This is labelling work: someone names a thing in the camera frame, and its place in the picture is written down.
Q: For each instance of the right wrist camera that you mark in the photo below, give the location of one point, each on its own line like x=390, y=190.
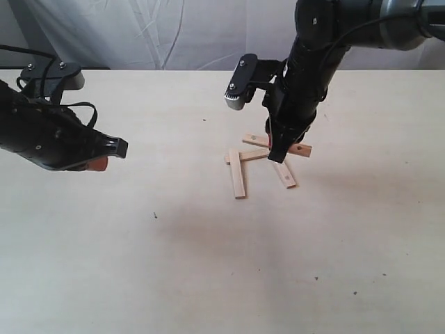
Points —
x=249, y=75

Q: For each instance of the white backdrop cloth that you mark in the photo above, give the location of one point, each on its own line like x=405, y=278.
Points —
x=151, y=35

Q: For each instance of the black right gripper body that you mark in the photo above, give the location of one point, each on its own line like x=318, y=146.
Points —
x=292, y=102

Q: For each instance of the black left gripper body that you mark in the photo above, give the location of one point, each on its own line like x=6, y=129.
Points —
x=55, y=137

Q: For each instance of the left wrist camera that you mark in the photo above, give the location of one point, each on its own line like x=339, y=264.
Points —
x=60, y=77

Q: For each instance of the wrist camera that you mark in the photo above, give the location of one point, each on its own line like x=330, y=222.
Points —
x=60, y=77
x=249, y=75

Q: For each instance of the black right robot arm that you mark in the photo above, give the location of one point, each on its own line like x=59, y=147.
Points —
x=325, y=31

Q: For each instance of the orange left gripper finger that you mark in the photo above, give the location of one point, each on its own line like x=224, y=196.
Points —
x=96, y=165

